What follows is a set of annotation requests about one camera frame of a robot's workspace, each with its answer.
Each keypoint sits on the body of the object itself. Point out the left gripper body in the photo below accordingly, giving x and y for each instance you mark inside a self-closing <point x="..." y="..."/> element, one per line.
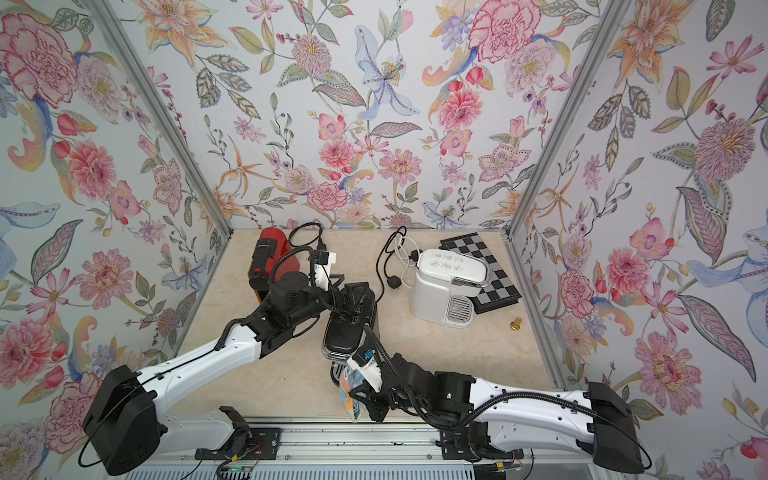
<point x="338" y="305"/>

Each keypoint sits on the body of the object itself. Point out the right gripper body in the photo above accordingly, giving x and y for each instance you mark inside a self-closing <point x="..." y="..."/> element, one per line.
<point x="390" y="400"/>

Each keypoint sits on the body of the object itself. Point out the black coffee machine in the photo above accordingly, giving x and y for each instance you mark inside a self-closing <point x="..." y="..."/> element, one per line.
<point x="344" y="335"/>

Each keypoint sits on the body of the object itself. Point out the blue striped cloth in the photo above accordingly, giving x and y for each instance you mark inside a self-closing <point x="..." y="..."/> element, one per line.
<point x="350" y="382"/>

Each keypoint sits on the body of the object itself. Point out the white coffee machine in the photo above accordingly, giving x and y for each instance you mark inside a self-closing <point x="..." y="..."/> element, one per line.
<point x="444" y="284"/>

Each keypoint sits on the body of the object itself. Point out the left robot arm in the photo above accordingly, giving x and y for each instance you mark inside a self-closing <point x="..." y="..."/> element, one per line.
<point x="131" y="420"/>

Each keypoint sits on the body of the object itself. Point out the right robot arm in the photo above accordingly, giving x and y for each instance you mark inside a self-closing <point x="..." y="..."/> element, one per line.
<point x="478" y="420"/>

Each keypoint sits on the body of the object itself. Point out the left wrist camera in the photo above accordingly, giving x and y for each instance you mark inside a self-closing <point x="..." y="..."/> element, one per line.
<point x="320" y="272"/>

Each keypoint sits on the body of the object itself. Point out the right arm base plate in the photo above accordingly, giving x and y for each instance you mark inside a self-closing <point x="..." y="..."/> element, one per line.
<point x="473" y="447"/>

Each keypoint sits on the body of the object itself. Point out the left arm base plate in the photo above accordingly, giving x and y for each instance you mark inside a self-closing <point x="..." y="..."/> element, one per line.
<point x="261" y="443"/>

